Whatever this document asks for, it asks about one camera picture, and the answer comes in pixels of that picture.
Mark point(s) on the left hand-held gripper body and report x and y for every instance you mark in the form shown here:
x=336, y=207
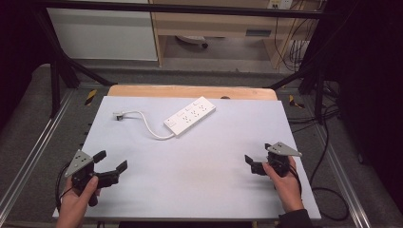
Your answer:
x=83, y=171

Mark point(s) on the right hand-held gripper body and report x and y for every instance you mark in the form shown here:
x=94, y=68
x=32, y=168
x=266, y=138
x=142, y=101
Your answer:
x=280, y=155

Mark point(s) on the white plug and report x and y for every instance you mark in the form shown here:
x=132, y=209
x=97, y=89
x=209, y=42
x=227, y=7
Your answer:
x=118, y=116

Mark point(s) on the white power strip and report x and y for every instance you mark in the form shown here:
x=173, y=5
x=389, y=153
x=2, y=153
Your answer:
x=190, y=116

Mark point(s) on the person's right hand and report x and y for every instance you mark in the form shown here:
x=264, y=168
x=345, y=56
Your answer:
x=286, y=190

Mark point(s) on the person's left hand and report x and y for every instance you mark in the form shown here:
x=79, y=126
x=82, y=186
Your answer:
x=73, y=205

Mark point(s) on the wooden table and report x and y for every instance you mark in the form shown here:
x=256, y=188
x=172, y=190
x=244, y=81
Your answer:
x=190, y=92

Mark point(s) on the black curtain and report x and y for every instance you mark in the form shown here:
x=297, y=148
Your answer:
x=367, y=79
x=19, y=47

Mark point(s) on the white cabinet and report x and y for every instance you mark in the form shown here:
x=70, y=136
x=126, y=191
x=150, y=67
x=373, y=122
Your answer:
x=104, y=34

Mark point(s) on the light wooden desk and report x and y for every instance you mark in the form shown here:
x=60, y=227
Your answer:
x=218, y=27

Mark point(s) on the office chair caster base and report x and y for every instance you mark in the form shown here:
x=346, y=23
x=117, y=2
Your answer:
x=193, y=39

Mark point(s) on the aluminium rail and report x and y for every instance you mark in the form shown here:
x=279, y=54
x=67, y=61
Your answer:
x=34, y=148
x=343, y=183

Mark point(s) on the white wall socket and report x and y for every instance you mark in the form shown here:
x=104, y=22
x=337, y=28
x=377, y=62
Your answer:
x=280, y=3

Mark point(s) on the black metal frame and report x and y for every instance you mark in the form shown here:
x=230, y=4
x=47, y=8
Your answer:
x=177, y=9

